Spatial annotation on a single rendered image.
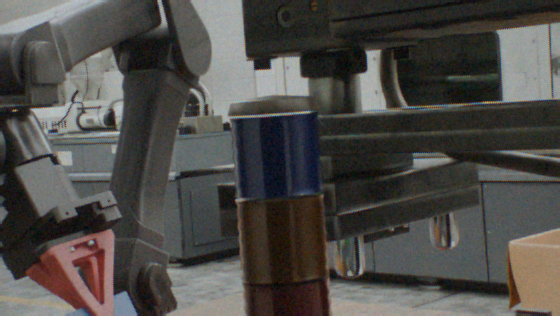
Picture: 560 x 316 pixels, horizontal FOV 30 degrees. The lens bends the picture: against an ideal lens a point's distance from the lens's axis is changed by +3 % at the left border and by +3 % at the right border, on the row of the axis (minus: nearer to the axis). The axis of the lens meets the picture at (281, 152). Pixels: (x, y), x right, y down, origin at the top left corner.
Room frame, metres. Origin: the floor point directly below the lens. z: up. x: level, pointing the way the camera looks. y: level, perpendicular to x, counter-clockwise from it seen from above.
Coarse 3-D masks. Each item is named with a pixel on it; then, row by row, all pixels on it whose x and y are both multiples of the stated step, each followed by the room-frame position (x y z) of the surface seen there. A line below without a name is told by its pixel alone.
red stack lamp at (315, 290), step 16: (256, 288) 0.43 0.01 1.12; (272, 288) 0.42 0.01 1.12; (288, 288) 0.42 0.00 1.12; (304, 288) 0.42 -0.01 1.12; (320, 288) 0.43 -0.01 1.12; (256, 304) 0.43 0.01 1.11; (272, 304) 0.42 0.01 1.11; (288, 304) 0.42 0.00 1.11; (304, 304) 0.42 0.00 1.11; (320, 304) 0.43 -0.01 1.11
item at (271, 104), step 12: (264, 96) 0.44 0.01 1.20; (276, 96) 0.43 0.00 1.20; (288, 96) 0.43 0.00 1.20; (300, 96) 0.43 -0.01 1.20; (312, 96) 0.44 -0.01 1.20; (240, 108) 0.43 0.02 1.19; (252, 108) 0.42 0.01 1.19; (264, 108) 0.42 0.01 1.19; (276, 108) 0.42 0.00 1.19; (288, 108) 0.42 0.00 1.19; (300, 108) 0.43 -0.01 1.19; (312, 108) 0.43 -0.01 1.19
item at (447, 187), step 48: (336, 96) 0.71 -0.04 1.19; (336, 144) 0.68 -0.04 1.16; (384, 144) 0.66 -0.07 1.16; (432, 144) 0.64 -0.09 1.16; (480, 144) 0.62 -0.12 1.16; (528, 144) 0.60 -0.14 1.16; (336, 192) 0.64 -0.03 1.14; (384, 192) 0.68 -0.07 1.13; (432, 192) 0.73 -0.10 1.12; (336, 240) 0.64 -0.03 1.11; (432, 240) 0.76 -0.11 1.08
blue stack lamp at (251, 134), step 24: (240, 120) 0.43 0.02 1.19; (264, 120) 0.42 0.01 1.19; (288, 120) 0.42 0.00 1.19; (312, 120) 0.43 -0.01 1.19; (240, 144) 0.43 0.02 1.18; (264, 144) 0.42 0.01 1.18; (288, 144) 0.42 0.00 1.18; (312, 144) 0.43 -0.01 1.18; (240, 168) 0.43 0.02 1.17; (264, 168) 0.42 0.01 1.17; (288, 168) 0.42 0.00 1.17; (312, 168) 0.43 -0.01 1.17; (240, 192) 0.43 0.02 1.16; (264, 192) 0.42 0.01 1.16; (288, 192) 0.42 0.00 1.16; (312, 192) 0.43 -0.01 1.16
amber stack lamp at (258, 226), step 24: (240, 216) 0.43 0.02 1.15; (264, 216) 0.42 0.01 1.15; (288, 216) 0.42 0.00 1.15; (312, 216) 0.43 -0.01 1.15; (240, 240) 0.44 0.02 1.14; (264, 240) 0.42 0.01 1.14; (288, 240) 0.42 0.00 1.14; (312, 240) 0.43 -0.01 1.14; (240, 264) 0.44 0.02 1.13; (264, 264) 0.43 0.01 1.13; (288, 264) 0.42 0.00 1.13; (312, 264) 0.43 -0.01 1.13
